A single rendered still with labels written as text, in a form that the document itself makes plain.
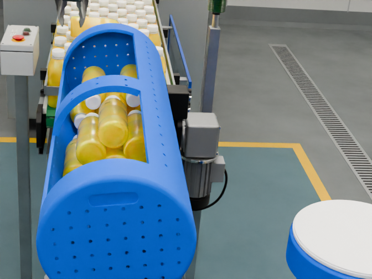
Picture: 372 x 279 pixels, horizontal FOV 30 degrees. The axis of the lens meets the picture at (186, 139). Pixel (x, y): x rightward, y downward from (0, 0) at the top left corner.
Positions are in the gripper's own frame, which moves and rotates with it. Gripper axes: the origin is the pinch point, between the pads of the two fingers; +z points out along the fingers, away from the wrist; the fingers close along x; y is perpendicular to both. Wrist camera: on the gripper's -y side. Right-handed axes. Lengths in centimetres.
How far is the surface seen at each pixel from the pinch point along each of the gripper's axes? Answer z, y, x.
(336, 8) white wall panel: 98, -400, 227
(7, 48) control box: 7.0, 7.4, -19.0
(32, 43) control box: 5.7, 5.3, -11.7
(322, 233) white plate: 12, 98, 55
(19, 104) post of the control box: 28.8, -0.6, -16.9
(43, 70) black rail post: 17.7, -3.2, -9.1
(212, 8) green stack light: -2, -18, 47
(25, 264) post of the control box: 93, -1, -16
